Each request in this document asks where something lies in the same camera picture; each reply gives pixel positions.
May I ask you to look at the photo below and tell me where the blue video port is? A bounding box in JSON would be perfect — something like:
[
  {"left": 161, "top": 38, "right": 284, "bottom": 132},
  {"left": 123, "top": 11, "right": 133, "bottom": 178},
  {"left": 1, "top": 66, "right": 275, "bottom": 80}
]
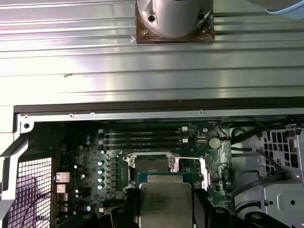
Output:
[{"left": 60, "top": 152, "right": 72, "bottom": 168}]

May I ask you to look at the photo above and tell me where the metal socket cover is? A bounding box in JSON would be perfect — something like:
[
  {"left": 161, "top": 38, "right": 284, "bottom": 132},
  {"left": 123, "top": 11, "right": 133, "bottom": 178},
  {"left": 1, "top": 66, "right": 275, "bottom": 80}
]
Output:
[{"left": 177, "top": 156, "right": 211, "bottom": 190}]

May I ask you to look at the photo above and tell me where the black PC case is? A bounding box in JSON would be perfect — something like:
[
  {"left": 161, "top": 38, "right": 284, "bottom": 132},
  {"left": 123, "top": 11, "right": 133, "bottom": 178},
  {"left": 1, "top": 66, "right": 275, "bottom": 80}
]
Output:
[{"left": 0, "top": 99, "right": 304, "bottom": 228}]

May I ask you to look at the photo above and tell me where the metal drive cage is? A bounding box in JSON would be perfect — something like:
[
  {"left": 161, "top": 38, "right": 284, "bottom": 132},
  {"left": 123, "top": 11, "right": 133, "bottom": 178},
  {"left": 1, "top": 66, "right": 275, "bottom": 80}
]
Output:
[{"left": 260, "top": 123, "right": 304, "bottom": 228}]

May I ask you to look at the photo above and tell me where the CPU socket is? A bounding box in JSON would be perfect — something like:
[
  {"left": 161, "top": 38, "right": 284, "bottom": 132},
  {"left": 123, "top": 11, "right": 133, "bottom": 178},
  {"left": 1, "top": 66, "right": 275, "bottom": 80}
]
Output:
[{"left": 122, "top": 153, "right": 181, "bottom": 190}]

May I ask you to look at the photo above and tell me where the RAM slot with black clips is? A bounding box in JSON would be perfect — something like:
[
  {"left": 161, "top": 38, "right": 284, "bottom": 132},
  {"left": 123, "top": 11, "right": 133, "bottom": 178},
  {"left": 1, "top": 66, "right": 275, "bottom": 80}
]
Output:
[
  {"left": 98, "top": 142, "right": 188, "bottom": 148},
  {"left": 98, "top": 133, "right": 188, "bottom": 138}
]

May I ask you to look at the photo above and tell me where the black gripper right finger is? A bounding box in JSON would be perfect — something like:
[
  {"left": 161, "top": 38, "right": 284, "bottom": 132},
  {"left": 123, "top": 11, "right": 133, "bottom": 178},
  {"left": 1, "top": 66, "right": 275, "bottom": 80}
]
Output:
[{"left": 191, "top": 187, "right": 280, "bottom": 228}]

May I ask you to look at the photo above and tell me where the square brown base plate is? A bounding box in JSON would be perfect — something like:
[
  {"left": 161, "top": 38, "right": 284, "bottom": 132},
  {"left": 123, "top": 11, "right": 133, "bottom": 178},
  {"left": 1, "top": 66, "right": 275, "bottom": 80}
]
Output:
[{"left": 136, "top": 9, "right": 214, "bottom": 45}]

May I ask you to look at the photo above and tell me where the large silver port block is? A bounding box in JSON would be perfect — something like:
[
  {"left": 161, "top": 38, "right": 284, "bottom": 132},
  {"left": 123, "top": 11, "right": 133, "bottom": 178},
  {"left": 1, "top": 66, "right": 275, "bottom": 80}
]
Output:
[{"left": 56, "top": 172, "right": 71, "bottom": 184}]

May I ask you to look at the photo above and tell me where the silver CPU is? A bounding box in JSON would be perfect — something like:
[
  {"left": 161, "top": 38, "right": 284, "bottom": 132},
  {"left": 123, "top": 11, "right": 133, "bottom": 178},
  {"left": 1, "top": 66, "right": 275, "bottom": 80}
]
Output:
[{"left": 137, "top": 172, "right": 193, "bottom": 228}]

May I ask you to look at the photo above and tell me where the green motherboard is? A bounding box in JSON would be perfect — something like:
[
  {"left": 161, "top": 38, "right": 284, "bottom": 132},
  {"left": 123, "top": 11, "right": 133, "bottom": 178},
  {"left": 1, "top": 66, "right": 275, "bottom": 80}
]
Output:
[{"left": 57, "top": 121, "right": 232, "bottom": 228}]

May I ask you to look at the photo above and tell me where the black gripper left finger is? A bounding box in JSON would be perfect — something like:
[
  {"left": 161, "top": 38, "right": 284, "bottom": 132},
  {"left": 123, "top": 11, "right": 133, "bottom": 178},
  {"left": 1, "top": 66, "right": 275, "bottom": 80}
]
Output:
[{"left": 71, "top": 187, "right": 141, "bottom": 228}]

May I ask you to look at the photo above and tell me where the perforated metal case grille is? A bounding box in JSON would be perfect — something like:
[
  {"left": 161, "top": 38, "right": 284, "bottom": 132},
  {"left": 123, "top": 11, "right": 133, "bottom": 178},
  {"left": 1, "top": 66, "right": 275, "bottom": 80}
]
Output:
[{"left": 7, "top": 156, "right": 53, "bottom": 228}]

